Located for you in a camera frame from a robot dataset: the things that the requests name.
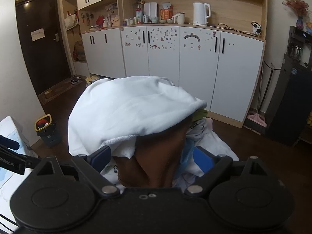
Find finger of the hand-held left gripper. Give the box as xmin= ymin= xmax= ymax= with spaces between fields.
xmin=0 ymin=134 xmax=20 ymax=151

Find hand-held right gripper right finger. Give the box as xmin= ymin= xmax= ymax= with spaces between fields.
xmin=184 ymin=146 xmax=274 ymax=198

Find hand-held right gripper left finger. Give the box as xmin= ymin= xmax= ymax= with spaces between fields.
xmin=36 ymin=146 xmax=121 ymax=198

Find white lace-sleeve sweater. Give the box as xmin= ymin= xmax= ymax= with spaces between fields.
xmin=68 ymin=75 xmax=207 ymax=159

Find light blue garment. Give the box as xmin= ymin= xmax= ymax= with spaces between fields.
xmin=180 ymin=145 xmax=196 ymax=174

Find white printed garment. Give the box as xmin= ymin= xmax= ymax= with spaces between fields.
xmin=186 ymin=117 xmax=240 ymax=177

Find dark trash bin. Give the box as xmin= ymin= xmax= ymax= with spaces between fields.
xmin=34 ymin=114 xmax=63 ymax=149

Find green garment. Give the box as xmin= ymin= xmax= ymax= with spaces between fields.
xmin=194 ymin=109 xmax=208 ymax=122

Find pink broom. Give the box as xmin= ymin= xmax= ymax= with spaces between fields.
xmin=245 ymin=65 xmax=268 ymax=129

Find brown doormat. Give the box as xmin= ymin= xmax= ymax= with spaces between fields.
xmin=37 ymin=77 xmax=87 ymax=106

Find yellow floor item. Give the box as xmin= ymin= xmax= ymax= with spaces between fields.
xmin=85 ymin=75 xmax=99 ymax=87

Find dark brown door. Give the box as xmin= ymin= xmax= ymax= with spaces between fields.
xmin=15 ymin=0 xmax=74 ymax=96

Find white sticker floor cabinet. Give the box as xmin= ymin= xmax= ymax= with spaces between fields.
xmin=82 ymin=25 xmax=265 ymax=128

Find dark water dispenser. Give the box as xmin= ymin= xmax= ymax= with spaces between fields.
xmin=264 ymin=25 xmax=312 ymax=147

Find cardboard box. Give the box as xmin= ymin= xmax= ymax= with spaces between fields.
xmin=73 ymin=40 xmax=87 ymax=62

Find white paper notice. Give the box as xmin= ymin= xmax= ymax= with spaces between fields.
xmin=31 ymin=28 xmax=46 ymax=42

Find white tote bag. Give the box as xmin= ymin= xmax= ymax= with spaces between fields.
xmin=64 ymin=11 xmax=79 ymax=31

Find wooden pegboard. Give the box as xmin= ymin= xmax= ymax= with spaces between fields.
xmin=79 ymin=2 xmax=120 ymax=33

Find white power strip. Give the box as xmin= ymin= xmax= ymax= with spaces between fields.
xmin=251 ymin=21 xmax=262 ymax=35

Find white mug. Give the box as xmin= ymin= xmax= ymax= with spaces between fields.
xmin=173 ymin=12 xmax=186 ymax=24

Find red bottle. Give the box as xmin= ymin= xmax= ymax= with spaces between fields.
xmin=135 ymin=5 xmax=143 ymax=25

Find white electric kettle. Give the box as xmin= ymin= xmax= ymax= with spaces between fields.
xmin=193 ymin=2 xmax=211 ymax=27

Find white container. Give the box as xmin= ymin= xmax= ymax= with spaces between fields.
xmin=144 ymin=2 xmax=158 ymax=22

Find orange carton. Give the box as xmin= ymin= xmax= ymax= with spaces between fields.
xmin=160 ymin=2 xmax=174 ymax=20

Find wooden shelf unit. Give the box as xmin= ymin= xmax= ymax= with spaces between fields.
xmin=116 ymin=0 xmax=268 ymax=28

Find blue vase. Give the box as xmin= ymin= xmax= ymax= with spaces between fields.
xmin=296 ymin=16 xmax=305 ymax=33

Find dried pink flowers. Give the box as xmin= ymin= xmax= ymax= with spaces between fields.
xmin=282 ymin=0 xmax=311 ymax=18

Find black power cable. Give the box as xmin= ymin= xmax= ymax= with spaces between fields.
xmin=209 ymin=23 xmax=254 ymax=35

